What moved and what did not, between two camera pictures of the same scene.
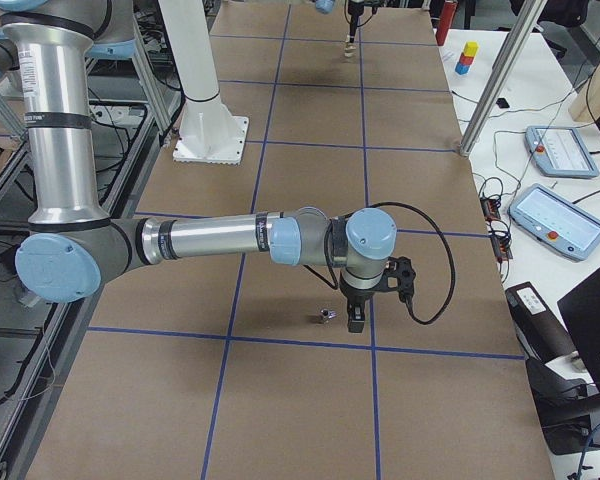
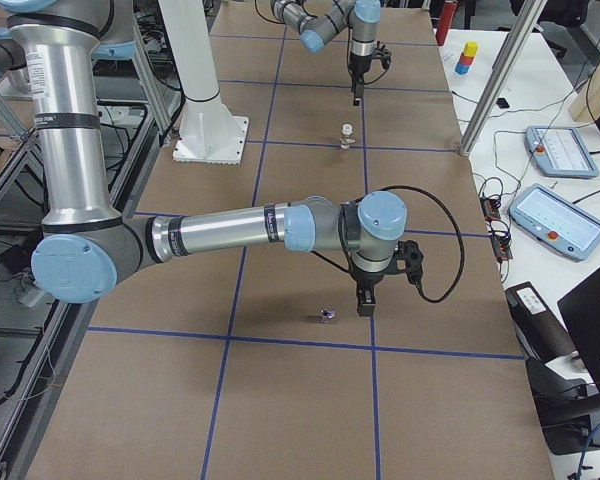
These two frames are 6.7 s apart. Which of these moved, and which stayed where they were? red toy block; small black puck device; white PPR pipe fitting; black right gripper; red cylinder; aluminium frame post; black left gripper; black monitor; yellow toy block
Moved: black left gripper; black right gripper; white PPR pipe fitting
Stayed: small black puck device; red toy block; black monitor; aluminium frame post; red cylinder; yellow toy block
